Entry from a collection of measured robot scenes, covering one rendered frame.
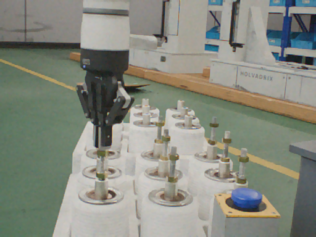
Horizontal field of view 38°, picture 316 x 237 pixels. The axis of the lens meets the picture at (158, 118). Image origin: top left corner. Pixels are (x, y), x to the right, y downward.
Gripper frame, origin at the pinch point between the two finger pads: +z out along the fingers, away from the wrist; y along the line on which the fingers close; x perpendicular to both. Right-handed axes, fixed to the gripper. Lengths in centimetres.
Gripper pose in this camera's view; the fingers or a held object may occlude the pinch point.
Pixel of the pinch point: (102, 136)
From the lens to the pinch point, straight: 75.1
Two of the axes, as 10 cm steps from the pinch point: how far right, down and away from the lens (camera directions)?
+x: 7.4, -1.0, 6.7
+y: 6.7, 1.9, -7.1
